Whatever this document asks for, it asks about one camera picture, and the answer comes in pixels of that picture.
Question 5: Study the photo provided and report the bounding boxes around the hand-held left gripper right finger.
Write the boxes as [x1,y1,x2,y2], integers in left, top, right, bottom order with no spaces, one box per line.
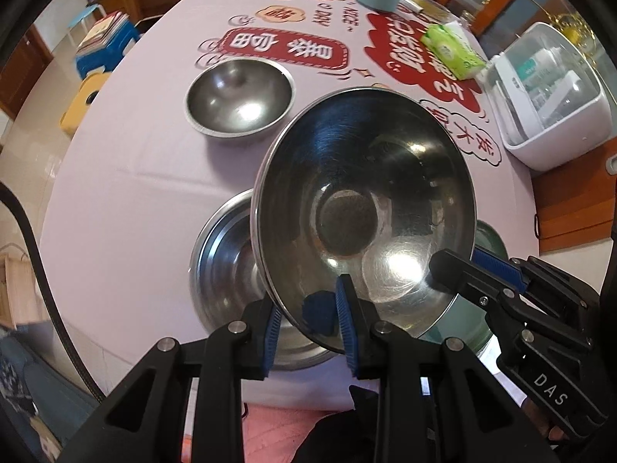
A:
[336,274,562,463]

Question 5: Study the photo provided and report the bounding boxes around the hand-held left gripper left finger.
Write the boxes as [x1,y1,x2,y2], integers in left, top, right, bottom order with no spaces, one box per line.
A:
[55,294,285,463]

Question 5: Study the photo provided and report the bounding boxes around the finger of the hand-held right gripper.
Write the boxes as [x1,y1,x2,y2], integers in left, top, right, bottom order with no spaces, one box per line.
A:
[428,249,524,320]
[474,245,527,291]

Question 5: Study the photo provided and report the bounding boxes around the green plate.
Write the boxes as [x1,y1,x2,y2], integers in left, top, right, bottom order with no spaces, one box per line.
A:
[427,219,509,355]

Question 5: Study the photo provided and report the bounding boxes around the large steel bowl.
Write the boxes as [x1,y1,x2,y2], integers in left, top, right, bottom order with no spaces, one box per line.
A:
[191,189,338,371]

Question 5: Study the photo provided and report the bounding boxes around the pink steel bowl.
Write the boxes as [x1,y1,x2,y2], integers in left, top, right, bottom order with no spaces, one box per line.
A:
[251,88,478,354]

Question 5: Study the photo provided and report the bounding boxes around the dark trousers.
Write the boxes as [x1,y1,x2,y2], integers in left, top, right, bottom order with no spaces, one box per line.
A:
[294,386,381,463]

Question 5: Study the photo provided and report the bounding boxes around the white bottle sterilizer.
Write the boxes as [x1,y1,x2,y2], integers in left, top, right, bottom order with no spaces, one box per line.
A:
[484,22,609,172]

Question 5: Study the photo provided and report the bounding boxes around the pink printed tablecloth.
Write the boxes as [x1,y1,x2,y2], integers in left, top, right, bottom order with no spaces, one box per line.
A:
[41,0,550,408]

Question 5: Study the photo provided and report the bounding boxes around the green tissue pack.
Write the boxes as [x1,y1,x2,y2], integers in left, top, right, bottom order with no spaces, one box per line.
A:
[420,22,487,80]

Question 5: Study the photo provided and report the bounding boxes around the blue patterned cloth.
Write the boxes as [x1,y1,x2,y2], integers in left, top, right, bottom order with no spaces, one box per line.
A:
[0,328,97,447]

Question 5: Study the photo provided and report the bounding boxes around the gold ornament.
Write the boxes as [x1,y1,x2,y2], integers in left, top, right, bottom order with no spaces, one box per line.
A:
[554,10,603,54]

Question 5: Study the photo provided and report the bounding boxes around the small steel bowl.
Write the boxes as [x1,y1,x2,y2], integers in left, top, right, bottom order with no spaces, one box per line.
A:
[184,57,296,140]

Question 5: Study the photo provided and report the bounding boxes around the yellow stool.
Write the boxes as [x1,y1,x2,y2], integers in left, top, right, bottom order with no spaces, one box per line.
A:
[59,72,109,133]

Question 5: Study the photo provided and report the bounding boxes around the blue plastic stool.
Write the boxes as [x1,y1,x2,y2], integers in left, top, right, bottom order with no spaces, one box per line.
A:
[74,12,140,78]

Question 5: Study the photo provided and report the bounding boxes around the stack of books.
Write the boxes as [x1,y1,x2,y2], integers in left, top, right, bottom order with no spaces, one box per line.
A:
[77,11,131,54]

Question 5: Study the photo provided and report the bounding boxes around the brown wooden door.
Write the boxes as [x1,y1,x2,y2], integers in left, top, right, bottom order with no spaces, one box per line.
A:
[0,24,54,117]

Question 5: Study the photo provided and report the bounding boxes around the white stool with blue seat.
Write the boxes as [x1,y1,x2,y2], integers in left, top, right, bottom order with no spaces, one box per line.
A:
[67,4,104,44]

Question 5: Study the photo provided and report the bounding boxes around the wooden sliding door frame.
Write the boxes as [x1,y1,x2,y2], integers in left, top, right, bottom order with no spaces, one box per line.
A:
[535,135,617,254]

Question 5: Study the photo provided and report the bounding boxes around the light wooden frame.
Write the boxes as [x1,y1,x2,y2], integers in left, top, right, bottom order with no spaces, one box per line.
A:
[0,243,51,326]

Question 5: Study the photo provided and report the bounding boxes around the black cable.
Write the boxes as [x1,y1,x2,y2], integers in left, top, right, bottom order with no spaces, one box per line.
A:
[0,181,104,403]

